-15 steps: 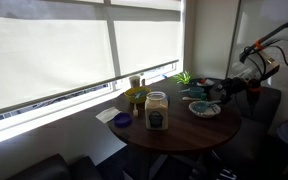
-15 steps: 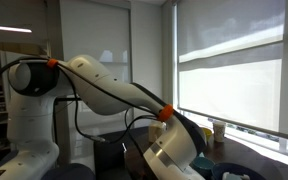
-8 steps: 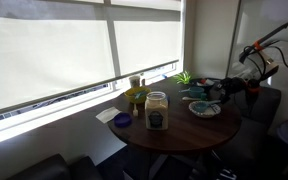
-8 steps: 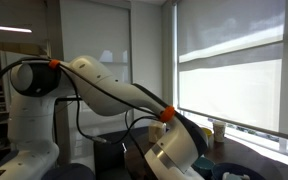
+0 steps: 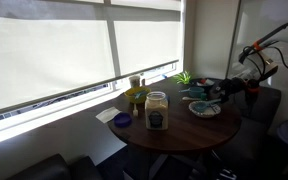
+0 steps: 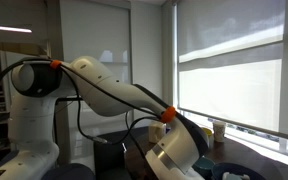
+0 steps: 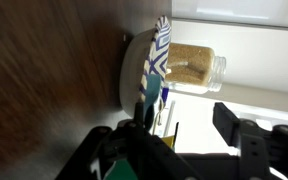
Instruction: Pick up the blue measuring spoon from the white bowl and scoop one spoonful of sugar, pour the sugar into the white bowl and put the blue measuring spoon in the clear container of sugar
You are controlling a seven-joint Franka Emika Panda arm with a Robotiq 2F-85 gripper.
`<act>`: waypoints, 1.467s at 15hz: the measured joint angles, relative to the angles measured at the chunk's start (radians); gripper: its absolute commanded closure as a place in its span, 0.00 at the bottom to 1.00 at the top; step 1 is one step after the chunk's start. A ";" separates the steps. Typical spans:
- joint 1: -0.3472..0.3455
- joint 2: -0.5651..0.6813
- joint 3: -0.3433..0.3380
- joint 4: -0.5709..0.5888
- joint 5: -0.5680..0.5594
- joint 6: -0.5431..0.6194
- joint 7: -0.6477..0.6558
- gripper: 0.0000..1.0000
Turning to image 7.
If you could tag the blue patterned white bowl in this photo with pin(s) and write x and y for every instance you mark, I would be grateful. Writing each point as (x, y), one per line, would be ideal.
(130, 73)

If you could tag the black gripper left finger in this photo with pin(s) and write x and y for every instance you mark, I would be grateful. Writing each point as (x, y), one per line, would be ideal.
(138, 113)

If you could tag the glass jar of sugar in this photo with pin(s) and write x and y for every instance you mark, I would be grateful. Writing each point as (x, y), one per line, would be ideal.
(190, 66)

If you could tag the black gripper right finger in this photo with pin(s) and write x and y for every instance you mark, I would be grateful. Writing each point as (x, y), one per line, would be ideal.
(226, 125)

